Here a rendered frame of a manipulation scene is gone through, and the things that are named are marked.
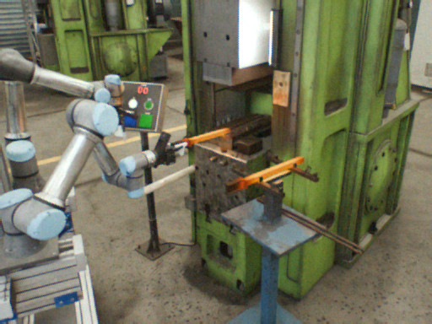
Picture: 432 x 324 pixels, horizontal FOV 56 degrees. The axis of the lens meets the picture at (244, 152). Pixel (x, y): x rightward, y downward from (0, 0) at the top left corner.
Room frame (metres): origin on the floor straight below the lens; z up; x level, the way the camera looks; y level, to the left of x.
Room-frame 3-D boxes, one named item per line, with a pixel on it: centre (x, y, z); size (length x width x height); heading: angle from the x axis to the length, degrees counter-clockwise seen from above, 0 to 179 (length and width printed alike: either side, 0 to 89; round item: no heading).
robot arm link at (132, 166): (1.61, 0.49, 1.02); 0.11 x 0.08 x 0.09; 141
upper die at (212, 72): (2.23, 0.01, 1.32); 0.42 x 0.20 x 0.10; 141
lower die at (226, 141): (2.23, 0.01, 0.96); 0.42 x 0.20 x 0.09; 141
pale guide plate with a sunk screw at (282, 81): (1.97, -0.18, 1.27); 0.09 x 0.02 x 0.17; 51
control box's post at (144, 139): (2.35, 0.63, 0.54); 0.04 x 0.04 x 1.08; 51
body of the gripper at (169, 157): (1.73, 0.39, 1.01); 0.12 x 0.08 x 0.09; 141
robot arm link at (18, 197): (1.28, 0.83, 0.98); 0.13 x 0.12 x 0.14; 59
